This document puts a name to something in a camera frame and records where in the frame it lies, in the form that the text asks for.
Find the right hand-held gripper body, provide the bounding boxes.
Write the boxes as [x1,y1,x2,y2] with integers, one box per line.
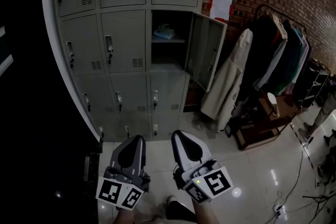
[171,130,234,204]

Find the brown wooden stand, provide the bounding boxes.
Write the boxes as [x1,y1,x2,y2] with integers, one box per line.
[233,93,300,151]

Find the dark hanging jacket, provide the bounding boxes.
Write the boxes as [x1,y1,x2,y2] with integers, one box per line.
[243,14,282,103]

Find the person's dark trouser legs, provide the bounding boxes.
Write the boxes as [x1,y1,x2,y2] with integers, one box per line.
[146,199,197,224]

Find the teal item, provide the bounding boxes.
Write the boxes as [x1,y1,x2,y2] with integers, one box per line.
[153,23,176,40]

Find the beige hanging coat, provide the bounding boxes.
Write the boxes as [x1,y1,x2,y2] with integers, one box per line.
[201,28,254,133]

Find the black shelf unit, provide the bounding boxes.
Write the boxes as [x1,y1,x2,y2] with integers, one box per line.
[293,59,331,111]

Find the person's left forearm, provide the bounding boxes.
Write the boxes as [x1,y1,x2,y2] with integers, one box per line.
[113,207,136,224]

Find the black metal clothes rack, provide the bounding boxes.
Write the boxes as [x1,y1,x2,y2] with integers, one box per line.
[253,4,308,92]

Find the black tripod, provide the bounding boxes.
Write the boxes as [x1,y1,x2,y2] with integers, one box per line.
[301,185,336,224]

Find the teal hanging garment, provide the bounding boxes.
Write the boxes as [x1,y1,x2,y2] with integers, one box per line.
[275,23,311,95]

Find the open grey locker door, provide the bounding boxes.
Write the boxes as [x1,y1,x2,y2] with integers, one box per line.
[184,12,228,93]

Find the person's light shoe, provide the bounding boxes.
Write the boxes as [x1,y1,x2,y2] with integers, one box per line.
[166,195,177,209]

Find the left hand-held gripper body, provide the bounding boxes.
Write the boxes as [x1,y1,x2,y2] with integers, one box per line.
[96,134,152,211]

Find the brown hanging garment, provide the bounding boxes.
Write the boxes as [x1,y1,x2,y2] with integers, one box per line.
[269,14,288,40]

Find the black floor cable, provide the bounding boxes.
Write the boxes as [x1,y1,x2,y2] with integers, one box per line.
[274,138,316,216]

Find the white paper sheet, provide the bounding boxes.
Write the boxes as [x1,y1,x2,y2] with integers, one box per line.
[209,0,234,22]

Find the grey metal locker cabinet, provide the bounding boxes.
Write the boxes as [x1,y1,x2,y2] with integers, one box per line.
[54,0,228,141]

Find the person's right forearm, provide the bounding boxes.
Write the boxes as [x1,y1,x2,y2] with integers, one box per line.
[193,198,212,224]

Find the light grey hanging shirt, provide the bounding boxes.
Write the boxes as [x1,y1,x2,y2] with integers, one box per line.
[253,36,288,90]

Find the white power strip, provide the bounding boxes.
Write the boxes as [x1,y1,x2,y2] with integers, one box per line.
[272,203,286,216]

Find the black equipment pile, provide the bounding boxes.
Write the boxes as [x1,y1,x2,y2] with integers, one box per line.
[316,148,336,187]

